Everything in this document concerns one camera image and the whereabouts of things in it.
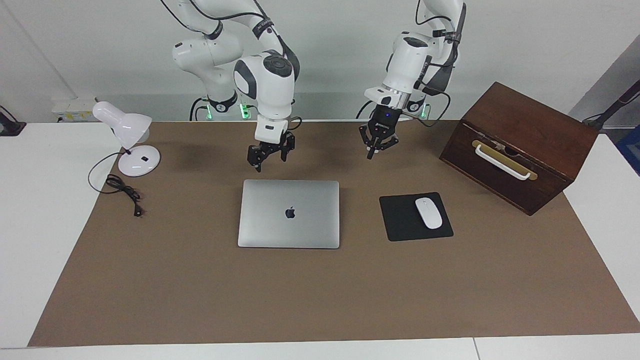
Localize silver grey laptop computer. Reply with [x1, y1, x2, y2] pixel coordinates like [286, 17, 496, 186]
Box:
[238, 180, 340, 250]

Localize black mouse pad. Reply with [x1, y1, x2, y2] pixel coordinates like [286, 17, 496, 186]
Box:
[379, 192, 454, 242]

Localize white computer mouse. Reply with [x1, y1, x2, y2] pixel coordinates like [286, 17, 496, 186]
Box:
[415, 198, 444, 230]

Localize dark brown wooden box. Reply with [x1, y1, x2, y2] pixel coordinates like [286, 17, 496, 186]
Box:
[439, 82, 599, 216]

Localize white desk lamp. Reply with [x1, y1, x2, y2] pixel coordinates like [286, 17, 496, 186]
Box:
[92, 101, 161, 177]

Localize brown table mat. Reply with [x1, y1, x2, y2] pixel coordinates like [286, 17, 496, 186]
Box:
[28, 120, 640, 347]

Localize white power strip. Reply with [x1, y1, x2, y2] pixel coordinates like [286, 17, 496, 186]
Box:
[51, 97, 99, 123]

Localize black tripod stand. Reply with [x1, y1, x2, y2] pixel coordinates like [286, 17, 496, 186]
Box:
[582, 80, 640, 132]

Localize blue crate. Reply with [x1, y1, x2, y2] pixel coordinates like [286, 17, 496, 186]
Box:
[616, 125, 640, 177]

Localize black table clamp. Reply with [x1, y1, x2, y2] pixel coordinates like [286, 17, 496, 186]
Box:
[0, 106, 27, 137]

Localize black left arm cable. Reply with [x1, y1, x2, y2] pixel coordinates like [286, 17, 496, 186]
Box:
[356, 0, 468, 127]

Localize white box handle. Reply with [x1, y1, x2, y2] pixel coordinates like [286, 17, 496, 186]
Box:
[475, 144, 532, 181]

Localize black lamp power cable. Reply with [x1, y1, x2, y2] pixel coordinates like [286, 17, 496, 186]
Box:
[88, 152, 144, 218]

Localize gold metal handle plate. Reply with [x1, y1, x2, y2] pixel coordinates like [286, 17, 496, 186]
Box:
[472, 140, 538, 181]

